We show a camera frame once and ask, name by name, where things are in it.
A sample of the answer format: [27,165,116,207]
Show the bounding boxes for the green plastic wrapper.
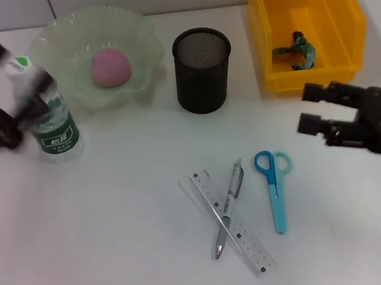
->
[270,29,318,73]

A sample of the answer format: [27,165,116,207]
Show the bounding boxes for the clear green-label water bottle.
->
[4,50,86,167]

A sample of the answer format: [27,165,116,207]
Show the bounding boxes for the pink peach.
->
[88,45,134,90]

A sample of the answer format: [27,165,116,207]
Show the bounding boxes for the blue handled scissors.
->
[253,147,300,237]

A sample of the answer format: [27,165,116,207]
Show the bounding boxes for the grey retractable pen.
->
[206,157,252,260]

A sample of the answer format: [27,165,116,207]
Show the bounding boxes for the green glass fruit plate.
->
[27,0,171,117]

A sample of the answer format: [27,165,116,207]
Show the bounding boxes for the black mesh pen holder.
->
[170,25,237,117]

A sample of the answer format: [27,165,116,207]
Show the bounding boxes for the transparent plastic ruler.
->
[188,164,278,283]

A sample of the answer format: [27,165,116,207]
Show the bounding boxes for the yellow plastic bin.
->
[246,0,372,100]

